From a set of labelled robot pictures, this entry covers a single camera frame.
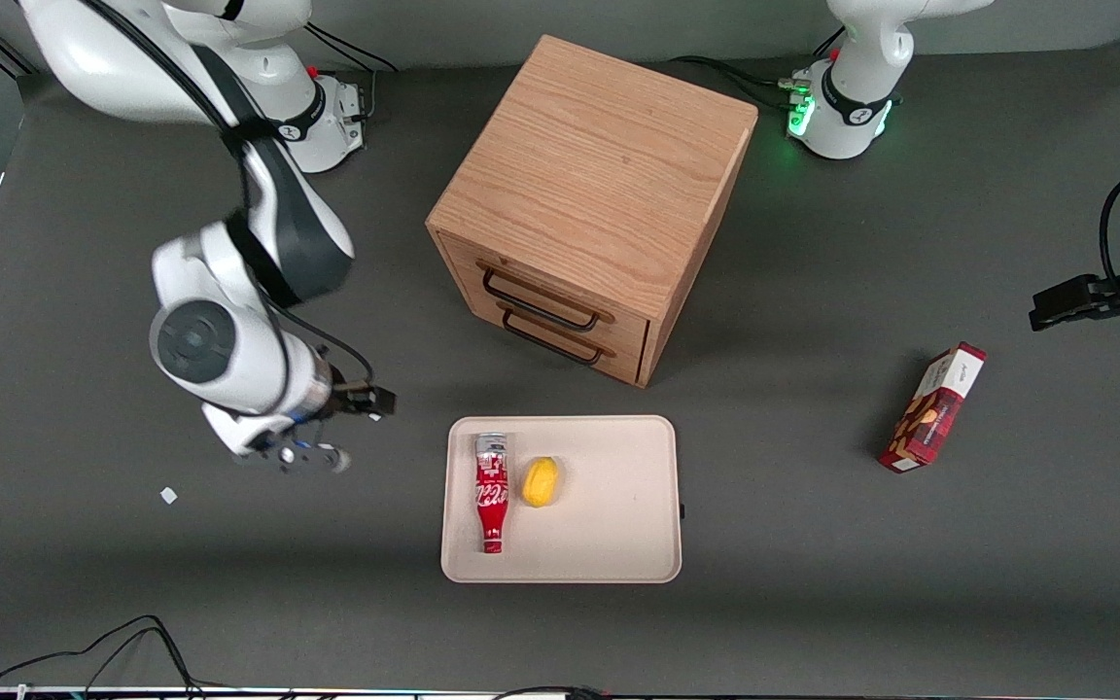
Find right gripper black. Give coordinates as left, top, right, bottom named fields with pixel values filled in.
left=313, top=379, right=398, bottom=421

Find red Coca-Cola bottle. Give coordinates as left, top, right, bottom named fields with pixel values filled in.
left=473, top=433, right=511, bottom=555

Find white rectangular tray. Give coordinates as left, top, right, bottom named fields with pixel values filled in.
left=440, top=415, right=683, bottom=584

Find red cookie box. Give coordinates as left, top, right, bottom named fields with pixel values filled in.
left=877, top=341, right=988, bottom=474

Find yellow lemon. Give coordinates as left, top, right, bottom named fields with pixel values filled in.
left=521, top=456, right=561, bottom=508

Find wooden drawer cabinet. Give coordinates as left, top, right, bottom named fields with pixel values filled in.
left=426, top=35, right=759, bottom=389

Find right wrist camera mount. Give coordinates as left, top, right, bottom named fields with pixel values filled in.
left=249, top=435, right=353, bottom=475

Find black drawer handle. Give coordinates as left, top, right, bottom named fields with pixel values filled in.
left=501, top=308, right=607, bottom=368
left=481, top=266, right=603, bottom=333

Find black cable along right arm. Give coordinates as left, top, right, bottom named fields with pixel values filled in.
left=84, top=0, right=376, bottom=390

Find black cables at right arm base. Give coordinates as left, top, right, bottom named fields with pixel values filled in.
left=305, top=23, right=402, bottom=123

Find black cables at arm base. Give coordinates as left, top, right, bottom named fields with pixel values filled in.
left=305, top=23, right=402, bottom=123
left=669, top=27, right=845, bottom=114

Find black floor cables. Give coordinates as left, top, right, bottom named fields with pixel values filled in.
left=0, top=603, right=206, bottom=700

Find black cables at left arm base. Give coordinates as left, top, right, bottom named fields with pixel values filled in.
left=669, top=27, right=845, bottom=114

